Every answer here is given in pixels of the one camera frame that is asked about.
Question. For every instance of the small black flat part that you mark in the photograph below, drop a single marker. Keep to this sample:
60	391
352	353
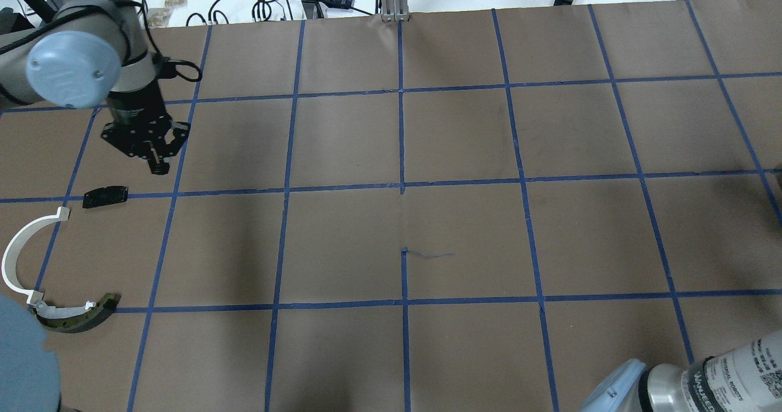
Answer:
105	196

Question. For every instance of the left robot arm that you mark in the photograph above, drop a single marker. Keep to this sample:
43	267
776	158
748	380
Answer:
85	53

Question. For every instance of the olive green brake shoe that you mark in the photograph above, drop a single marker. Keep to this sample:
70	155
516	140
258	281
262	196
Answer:
75	319

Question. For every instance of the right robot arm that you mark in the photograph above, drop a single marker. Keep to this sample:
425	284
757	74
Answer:
747	378

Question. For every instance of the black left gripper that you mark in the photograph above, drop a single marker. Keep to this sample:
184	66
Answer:
135	110

